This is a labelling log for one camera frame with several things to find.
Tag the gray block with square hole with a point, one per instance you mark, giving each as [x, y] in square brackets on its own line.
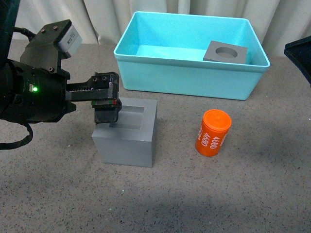
[132, 139]

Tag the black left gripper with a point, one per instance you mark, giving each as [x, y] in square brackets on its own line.
[35, 89]

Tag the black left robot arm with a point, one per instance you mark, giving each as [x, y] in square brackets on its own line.
[6, 29]

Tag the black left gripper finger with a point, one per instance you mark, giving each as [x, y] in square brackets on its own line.
[299, 53]

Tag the gray block with round hole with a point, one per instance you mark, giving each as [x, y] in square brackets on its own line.
[225, 53]

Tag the gray wrist camera box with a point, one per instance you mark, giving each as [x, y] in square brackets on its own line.
[69, 43]

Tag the light blue plastic box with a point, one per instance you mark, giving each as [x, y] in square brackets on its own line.
[163, 52]

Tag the orange cylinder with white numbers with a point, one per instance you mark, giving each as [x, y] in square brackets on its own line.
[214, 127]

